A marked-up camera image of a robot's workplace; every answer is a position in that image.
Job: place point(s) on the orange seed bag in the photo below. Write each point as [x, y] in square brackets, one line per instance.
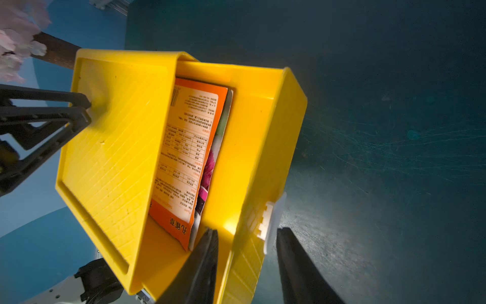
[193, 116]

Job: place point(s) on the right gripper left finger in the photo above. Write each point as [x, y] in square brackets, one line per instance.
[195, 282]

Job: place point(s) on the pink flower seed bag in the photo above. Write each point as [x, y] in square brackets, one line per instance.
[210, 167]

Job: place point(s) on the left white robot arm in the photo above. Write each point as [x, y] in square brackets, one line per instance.
[92, 283]

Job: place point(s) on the yellow three-drawer cabinet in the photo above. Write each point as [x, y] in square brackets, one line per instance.
[106, 173]

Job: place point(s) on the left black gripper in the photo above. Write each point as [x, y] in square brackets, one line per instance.
[43, 130]

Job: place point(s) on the yellow top drawer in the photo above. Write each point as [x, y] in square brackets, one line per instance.
[256, 155]

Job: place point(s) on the pink cherry blossom tree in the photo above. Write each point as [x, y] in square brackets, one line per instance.
[22, 37]

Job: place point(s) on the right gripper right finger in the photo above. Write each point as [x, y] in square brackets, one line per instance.
[301, 280]

